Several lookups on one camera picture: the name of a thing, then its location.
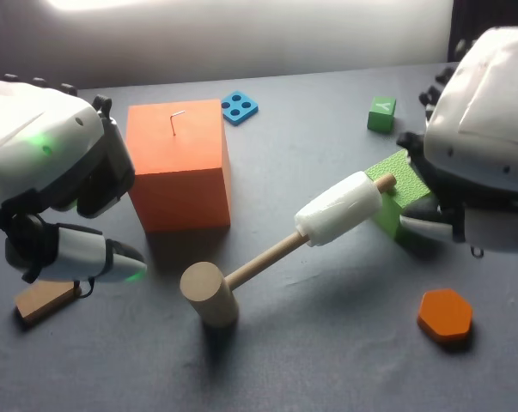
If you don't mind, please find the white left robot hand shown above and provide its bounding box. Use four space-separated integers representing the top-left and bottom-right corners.
0 73 149 297

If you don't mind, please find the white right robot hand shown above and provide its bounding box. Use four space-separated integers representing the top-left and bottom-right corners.
395 25 518 258

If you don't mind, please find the orange hexagon block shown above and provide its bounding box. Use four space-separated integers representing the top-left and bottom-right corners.
416 288 474 344

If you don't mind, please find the grey table cloth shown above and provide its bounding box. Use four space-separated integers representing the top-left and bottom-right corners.
0 59 518 412

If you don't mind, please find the small wooden plank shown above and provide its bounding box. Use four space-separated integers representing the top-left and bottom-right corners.
14 278 82 324

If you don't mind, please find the green letter cube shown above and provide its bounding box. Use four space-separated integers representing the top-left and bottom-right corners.
367 96 398 132

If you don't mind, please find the green textured block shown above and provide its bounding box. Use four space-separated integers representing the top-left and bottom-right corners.
364 148 436 246

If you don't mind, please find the large orange cube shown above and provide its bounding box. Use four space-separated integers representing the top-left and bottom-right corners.
125 99 233 234

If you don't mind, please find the blue square four-hole block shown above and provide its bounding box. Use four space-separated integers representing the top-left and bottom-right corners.
221 90 259 127

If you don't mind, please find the dark curtain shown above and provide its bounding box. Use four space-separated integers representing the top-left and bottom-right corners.
448 0 518 64

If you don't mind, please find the wooden mallet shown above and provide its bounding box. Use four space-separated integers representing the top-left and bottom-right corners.
180 170 395 330

